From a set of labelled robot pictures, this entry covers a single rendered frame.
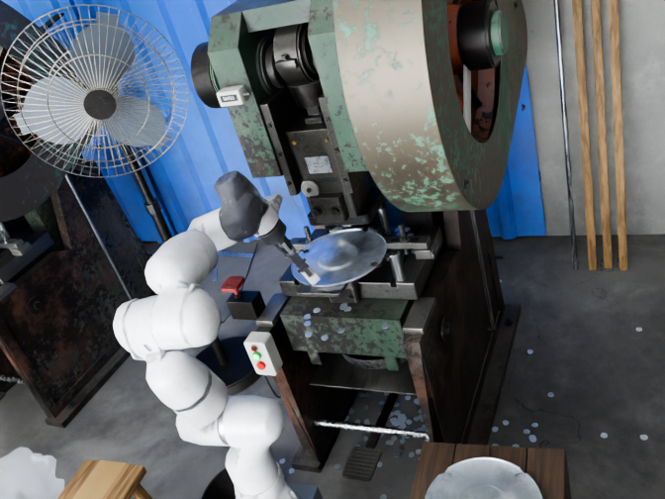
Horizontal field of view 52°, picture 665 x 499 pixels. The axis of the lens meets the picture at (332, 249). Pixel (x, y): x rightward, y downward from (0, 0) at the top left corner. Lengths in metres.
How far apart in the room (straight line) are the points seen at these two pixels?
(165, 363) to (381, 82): 0.68
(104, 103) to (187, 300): 1.14
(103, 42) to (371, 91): 1.19
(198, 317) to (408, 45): 0.64
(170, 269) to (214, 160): 2.35
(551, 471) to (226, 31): 1.39
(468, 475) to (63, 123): 1.65
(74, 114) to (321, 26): 1.02
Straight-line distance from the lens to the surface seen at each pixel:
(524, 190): 3.18
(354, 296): 1.99
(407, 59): 1.33
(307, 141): 1.87
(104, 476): 2.36
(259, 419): 1.50
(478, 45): 1.63
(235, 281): 2.09
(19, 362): 3.10
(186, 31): 3.45
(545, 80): 2.97
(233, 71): 1.83
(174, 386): 1.35
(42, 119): 2.42
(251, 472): 1.63
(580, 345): 2.72
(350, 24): 1.37
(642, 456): 2.36
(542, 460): 1.90
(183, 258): 1.37
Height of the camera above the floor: 1.81
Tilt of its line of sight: 30 degrees down
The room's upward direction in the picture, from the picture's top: 17 degrees counter-clockwise
